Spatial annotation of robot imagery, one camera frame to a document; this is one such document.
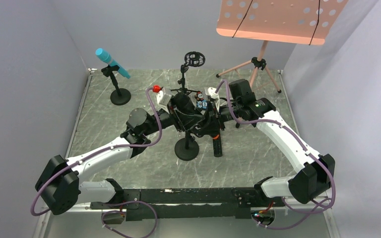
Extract black microphone orange end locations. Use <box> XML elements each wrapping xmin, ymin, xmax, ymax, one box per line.
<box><xmin>175</xmin><ymin>92</ymin><xmax>220</xmax><ymax>138</ymax></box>

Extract black round-base mic stand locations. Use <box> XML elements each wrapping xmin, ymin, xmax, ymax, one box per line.
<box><xmin>101</xmin><ymin>65</ymin><xmax>131</xmax><ymax>106</ymax></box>
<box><xmin>174</xmin><ymin>132</ymin><xmax>199</xmax><ymax>161</ymax></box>

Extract black tripod shock-mount stand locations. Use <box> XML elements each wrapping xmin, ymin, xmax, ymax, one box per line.
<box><xmin>169</xmin><ymin>51</ymin><xmax>206</xmax><ymax>96</ymax></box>

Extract blue microphone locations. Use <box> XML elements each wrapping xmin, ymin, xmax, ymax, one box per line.
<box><xmin>95</xmin><ymin>48</ymin><xmax>130</xmax><ymax>79</ymax></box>

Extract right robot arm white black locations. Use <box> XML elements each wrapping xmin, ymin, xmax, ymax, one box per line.
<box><xmin>202</xmin><ymin>79</ymin><xmax>336</xmax><ymax>206</ymax></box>

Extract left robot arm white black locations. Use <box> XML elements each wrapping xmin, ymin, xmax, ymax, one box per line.
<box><xmin>34</xmin><ymin>94</ymin><xmax>204</xmax><ymax>215</ymax></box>

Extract pink music stand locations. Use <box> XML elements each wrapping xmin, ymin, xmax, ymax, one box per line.
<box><xmin>216</xmin><ymin>0</ymin><xmax>347</xmax><ymax>93</ymax></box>

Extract lower small colourful toy block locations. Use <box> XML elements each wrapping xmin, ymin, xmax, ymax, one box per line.
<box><xmin>196</xmin><ymin>100</ymin><xmax>208</xmax><ymax>111</ymax></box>

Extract glitter black microphone silver head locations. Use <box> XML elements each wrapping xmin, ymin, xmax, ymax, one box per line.
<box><xmin>212</xmin><ymin>136</ymin><xmax>223</xmax><ymax>157</ymax></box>

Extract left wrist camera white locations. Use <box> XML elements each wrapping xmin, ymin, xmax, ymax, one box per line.
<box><xmin>152</xmin><ymin>85</ymin><xmax>172</xmax><ymax>112</ymax></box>

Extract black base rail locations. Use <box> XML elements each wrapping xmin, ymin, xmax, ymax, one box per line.
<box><xmin>90</xmin><ymin>187</ymin><xmax>284</xmax><ymax>221</ymax></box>

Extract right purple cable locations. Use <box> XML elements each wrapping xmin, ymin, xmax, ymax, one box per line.
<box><xmin>214</xmin><ymin>79</ymin><xmax>337</xmax><ymax>231</ymax></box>

